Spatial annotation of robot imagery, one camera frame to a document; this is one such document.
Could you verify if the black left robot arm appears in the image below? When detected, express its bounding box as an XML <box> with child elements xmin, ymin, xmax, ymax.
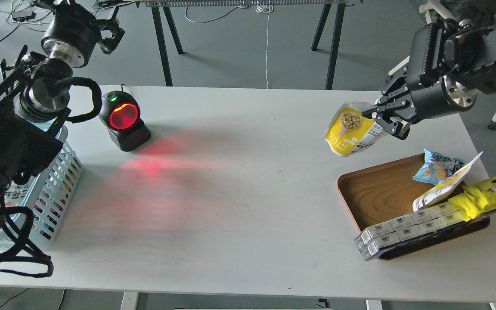
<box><xmin>0</xmin><ymin>0</ymin><xmax>124</xmax><ymax>278</ymax></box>

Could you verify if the wooden oval tray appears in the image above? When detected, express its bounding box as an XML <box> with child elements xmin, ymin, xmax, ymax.
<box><xmin>337</xmin><ymin>153</ymin><xmax>490</xmax><ymax>260</ymax></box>

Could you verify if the blue snack bag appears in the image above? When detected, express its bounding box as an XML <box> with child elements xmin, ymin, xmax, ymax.
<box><xmin>412</xmin><ymin>149</ymin><xmax>467</xmax><ymax>185</ymax></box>

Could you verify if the red white snack bag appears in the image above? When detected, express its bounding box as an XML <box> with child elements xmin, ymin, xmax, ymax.
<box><xmin>4</xmin><ymin>182</ymin><xmax>30</xmax><ymax>208</ymax></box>

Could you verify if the yellow cartoon snack pack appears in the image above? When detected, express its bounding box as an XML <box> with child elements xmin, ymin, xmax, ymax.
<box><xmin>447</xmin><ymin>176</ymin><xmax>496</xmax><ymax>221</ymax></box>

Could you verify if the silver boxed snack pack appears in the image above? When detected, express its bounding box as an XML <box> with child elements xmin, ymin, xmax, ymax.
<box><xmin>354</xmin><ymin>202</ymin><xmax>465</xmax><ymax>261</ymax></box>

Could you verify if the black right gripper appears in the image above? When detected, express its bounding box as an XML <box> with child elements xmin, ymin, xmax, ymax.
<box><xmin>362</xmin><ymin>23</ymin><xmax>477</xmax><ymax>140</ymax></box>

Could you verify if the black leg background table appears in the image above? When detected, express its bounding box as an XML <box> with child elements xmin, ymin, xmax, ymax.
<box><xmin>138</xmin><ymin>0</ymin><xmax>354</xmax><ymax>90</ymax></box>

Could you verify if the black power strip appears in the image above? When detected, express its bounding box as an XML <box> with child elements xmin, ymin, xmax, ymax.
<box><xmin>10</xmin><ymin>10</ymin><xmax>36</xmax><ymax>23</ymax></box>

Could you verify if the white hanging cable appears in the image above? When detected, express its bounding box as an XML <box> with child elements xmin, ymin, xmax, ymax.
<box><xmin>254</xmin><ymin>3</ymin><xmax>274</xmax><ymax>89</ymax></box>

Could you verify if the light blue plastic basket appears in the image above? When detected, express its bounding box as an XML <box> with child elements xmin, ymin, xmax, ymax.
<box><xmin>22</xmin><ymin>126</ymin><xmax>83</xmax><ymax>249</ymax></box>

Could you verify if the black barcode scanner red window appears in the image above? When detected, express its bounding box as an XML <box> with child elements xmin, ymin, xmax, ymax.
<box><xmin>98</xmin><ymin>84</ymin><xmax>152</xmax><ymax>152</ymax></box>

